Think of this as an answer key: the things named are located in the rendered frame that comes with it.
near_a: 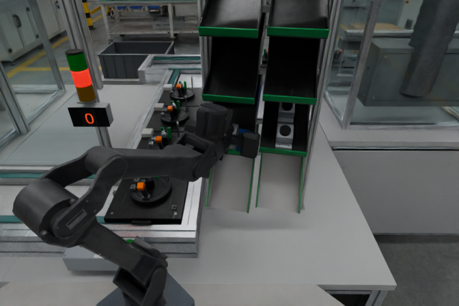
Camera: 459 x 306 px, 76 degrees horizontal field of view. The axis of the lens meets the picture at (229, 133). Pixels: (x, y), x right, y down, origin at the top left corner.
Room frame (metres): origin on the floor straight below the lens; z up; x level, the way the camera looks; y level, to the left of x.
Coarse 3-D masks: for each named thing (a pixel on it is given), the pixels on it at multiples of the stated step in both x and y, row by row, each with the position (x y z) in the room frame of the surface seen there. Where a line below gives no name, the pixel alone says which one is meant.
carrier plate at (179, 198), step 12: (132, 180) 0.79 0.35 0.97; (180, 180) 0.79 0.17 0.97; (120, 192) 0.73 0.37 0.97; (180, 192) 0.73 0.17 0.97; (120, 204) 0.68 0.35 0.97; (132, 204) 0.68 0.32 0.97; (168, 204) 0.68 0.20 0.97; (180, 204) 0.68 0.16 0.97; (108, 216) 0.63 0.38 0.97; (120, 216) 0.63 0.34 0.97; (132, 216) 0.63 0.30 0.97; (144, 216) 0.63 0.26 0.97; (156, 216) 0.63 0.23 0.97; (168, 216) 0.63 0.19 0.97; (180, 216) 0.63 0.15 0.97
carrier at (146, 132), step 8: (144, 128) 1.11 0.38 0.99; (152, 128) 1.11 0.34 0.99; (168, 128) 1.03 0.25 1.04; (144, 136) 1.07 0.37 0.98; (152, 136) 1.08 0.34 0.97; (168, 136) 1.03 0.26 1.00; (176, 136) 1.05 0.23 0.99; (144, 144) 1.02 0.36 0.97; (152, 144) 0.97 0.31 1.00; (168, 144) 0.99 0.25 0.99
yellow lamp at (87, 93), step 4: (92, 84) 0.87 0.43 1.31; (76, 88) 0.84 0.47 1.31; (80, 88) 0.83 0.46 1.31; (84, 88) 0.83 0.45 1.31; (88, 88) 0.84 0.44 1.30; (92, 88) 0.86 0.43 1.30; (80, 92) 0.83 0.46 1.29; (84, 92) 0.83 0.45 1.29; (88, 92) 0.84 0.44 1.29; (92, 92) 0.85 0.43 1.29; (80, 96) 0.83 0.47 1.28; (84, 96) 0.83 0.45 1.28; (88, 96) 0.84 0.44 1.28; (92, 96) 0.85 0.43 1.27; (80, 100) 0.84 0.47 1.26; (84, 100) 0.83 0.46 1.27; (88, 100) 0.84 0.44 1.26
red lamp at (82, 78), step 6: (72, 72) 0.84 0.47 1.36; (78, 72) 0.83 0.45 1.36; (84, 72) 0.84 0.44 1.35; (72, 78) 0.84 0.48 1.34; (78, 78) 0.83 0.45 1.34; (84, 78) 0.84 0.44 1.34; (90, 78) 0.86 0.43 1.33; (78, 84) 0.83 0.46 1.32; (84, 84) 0.84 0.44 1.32; (90, 84) 0.85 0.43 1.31
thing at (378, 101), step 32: (352, 0) 1.58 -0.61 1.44; (384, 0) 1.32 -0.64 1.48; (416, 0) 1.32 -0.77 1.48; (352, 32) 1.49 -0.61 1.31; (384, 32) 1.32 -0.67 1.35; (416, 32) 1.32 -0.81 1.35; (352, 64) 1.40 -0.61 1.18; (384, 64) 1.32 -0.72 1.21; (448, 64) 1.32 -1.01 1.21; (384, 96) 1.32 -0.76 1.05; (416, 96) 1.32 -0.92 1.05; (448, 96) 1.31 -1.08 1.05
